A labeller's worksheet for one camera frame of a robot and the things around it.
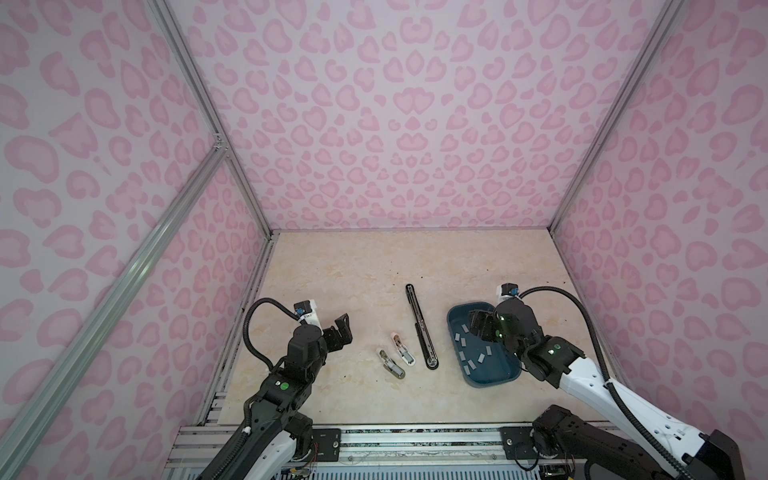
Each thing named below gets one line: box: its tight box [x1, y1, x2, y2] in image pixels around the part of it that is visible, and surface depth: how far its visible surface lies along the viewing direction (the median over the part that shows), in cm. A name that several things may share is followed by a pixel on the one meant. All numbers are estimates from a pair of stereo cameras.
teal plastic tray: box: [447, 302, 522, 388], surface depth 88 cm
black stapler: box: [405, 283, 439, 370], surface depth 94 cm
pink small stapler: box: [390, 332, 416, 366], surface depth 88 cm
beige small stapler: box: [376, 348, 406, 380], surface depth 86 cm
